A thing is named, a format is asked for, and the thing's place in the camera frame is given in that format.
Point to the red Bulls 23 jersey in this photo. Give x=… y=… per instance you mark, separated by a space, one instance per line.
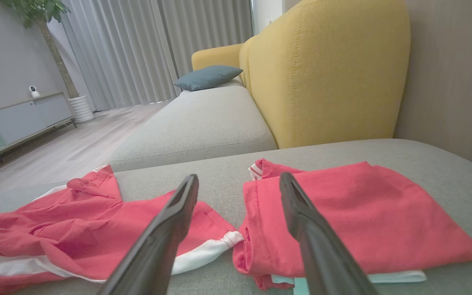
x=383 y=221

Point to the small white security camera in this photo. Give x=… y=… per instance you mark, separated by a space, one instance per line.
x=34 y=91

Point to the yellow sofa backrest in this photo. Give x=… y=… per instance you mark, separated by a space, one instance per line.
x=330 y=73

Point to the grey pleated curtains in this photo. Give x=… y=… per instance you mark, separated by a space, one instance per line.
x=137 y=49

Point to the red shorts with white stripe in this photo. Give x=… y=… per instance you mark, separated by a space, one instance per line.
x=76 y=229

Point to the grey and green TV cabinet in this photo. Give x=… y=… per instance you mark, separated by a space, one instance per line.
x=19 y=121

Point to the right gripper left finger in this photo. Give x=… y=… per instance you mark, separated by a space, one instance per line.
x=154 y=258

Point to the white ribbed plant pot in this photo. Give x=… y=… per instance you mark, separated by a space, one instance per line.
x=81 y=109

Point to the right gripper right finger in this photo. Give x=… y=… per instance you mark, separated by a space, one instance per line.
x=326 y=262

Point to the yellow sofa armrest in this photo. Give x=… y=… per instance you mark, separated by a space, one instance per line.
x=217 y=57

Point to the grey sofa seat cushion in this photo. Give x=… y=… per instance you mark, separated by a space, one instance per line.
x=195 y=127

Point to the blue-grey throw pillow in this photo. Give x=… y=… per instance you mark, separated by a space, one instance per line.
x=207 y=78

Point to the indoor tree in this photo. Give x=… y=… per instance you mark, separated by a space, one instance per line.
x=57 y=61

